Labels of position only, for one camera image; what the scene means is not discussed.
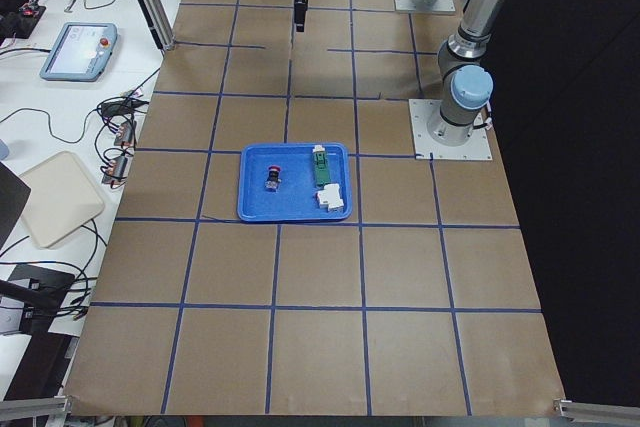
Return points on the blue plastic tray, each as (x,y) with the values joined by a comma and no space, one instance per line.
(295,199)

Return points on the beige plastic tray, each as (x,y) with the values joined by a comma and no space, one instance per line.
(63,197)

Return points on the black laptop corner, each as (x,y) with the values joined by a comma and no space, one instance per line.
(14,194)

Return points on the white circuit breaker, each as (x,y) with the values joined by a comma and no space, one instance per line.
(329,198)

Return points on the black camera stand base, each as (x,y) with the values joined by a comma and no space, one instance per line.
(31,298)

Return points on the red black push button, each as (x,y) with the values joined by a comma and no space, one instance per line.
(273,180)

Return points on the near teach pendant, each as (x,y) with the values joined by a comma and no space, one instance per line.
(80,53)

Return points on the green terminal block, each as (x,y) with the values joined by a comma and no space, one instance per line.
(321,166)

